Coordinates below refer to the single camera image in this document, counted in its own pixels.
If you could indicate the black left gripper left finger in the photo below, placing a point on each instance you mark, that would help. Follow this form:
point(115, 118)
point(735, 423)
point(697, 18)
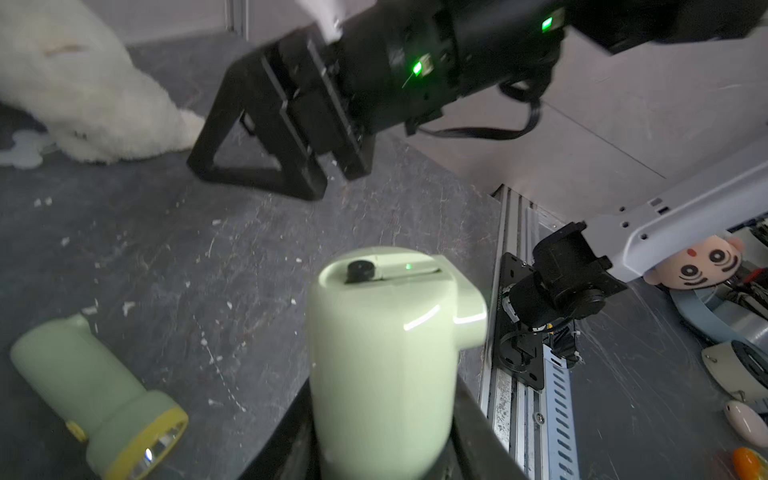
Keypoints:
point(291, 452)

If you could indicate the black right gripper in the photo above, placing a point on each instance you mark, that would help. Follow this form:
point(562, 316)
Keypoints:
point(323, 89)

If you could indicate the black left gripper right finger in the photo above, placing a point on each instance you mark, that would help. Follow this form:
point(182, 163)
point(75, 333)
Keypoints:
point(479, 453)

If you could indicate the green flashlight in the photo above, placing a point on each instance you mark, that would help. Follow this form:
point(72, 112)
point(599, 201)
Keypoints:
point(128, 429)
point(386, 327)

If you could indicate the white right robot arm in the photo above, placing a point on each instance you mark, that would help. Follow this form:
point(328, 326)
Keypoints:
point(602, 95)

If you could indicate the white plush toy dog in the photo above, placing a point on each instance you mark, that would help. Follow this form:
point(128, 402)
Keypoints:
point(63, 66)

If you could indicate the small white bone toy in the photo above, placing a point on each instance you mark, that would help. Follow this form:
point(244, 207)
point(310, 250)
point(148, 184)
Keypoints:
point(28, 150)

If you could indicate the orange white small object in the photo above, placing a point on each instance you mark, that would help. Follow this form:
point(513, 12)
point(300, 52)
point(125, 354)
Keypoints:
point(749, 464)

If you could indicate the cartoon face toy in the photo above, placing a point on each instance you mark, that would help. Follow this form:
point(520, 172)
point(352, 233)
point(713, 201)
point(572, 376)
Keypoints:
point(707, 263)

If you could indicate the metal base rail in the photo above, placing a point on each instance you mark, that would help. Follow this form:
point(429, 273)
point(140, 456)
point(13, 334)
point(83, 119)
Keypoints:
point(532, 419)

